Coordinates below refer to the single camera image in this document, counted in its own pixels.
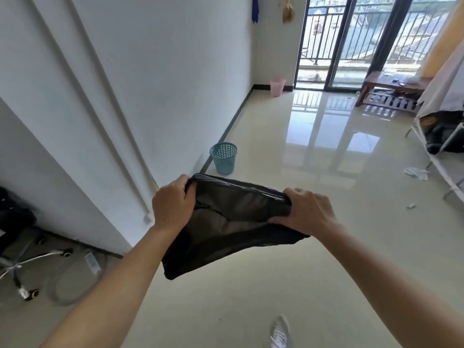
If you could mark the person's left hand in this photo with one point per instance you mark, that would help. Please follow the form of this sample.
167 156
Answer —
172 206

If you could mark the person's right hand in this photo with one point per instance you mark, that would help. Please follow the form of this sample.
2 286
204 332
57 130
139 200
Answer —
311 213

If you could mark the black trash bag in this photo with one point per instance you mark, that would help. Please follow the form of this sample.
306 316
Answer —
224 221

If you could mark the teal plastic waste basket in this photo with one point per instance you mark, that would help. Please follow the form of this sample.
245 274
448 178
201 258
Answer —
224 163

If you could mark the pink plastic waste basket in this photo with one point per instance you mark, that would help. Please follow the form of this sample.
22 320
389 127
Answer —
277 88

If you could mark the person's right forearm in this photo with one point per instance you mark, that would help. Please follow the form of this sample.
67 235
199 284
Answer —
380 297

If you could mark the person's left forearm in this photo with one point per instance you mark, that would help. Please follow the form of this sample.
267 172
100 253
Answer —
108 297

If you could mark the person's right white shoe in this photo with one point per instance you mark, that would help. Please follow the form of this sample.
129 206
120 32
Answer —
280 333

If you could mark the clear plastic hoop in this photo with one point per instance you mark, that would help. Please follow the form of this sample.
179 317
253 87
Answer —
92 264

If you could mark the crumpled white tissue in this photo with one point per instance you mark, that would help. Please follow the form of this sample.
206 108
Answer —
416 173

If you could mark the black backpack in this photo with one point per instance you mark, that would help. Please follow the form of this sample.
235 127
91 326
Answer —
442 134

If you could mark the wooden bench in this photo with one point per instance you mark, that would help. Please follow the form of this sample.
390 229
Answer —
384 78

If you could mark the office chair base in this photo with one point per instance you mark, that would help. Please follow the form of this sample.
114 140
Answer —
14 213

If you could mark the black balcony railing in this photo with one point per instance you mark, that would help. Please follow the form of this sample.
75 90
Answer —
326 32

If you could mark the white fabric covered rack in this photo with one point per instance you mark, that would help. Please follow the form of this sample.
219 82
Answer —
449 86

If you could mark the tan hanging broom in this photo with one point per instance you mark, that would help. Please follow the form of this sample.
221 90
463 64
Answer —
288 10

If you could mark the blue hanging duster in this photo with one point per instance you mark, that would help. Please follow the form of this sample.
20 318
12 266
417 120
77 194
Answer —
255 8

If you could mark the yellow curtain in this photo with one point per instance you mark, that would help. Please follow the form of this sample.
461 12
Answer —
446 43

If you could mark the white wall conduit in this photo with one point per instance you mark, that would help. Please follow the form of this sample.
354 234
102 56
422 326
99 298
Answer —
90 115

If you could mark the black sliding door frame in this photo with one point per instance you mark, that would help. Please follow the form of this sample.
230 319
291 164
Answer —
388 32

